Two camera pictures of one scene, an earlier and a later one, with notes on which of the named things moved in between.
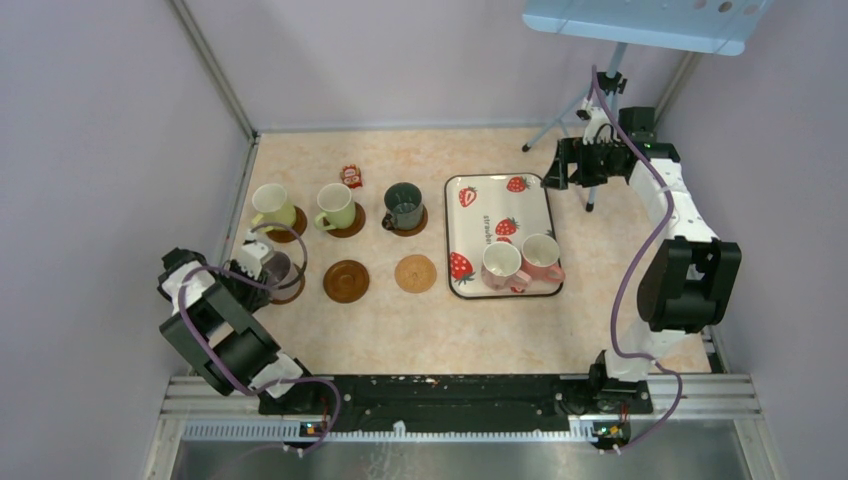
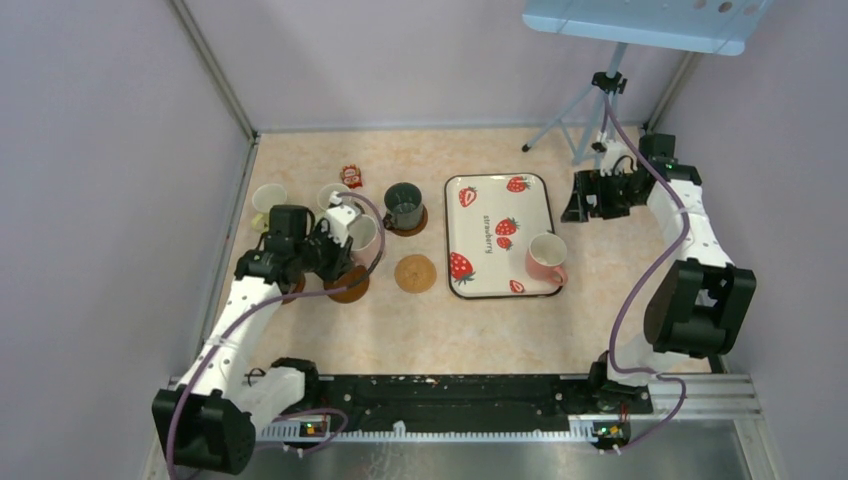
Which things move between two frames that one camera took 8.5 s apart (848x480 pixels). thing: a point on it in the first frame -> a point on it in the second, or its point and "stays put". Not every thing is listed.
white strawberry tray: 485,208 stays put
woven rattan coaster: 415,273 stays put
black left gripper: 255,296 -> 342,257
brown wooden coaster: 346,281 stays put
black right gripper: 572,151 -> 590,182
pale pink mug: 501,268 -> 365,234
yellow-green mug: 272,202 stays put
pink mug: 539,256 stays put
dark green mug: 404,206 stays put
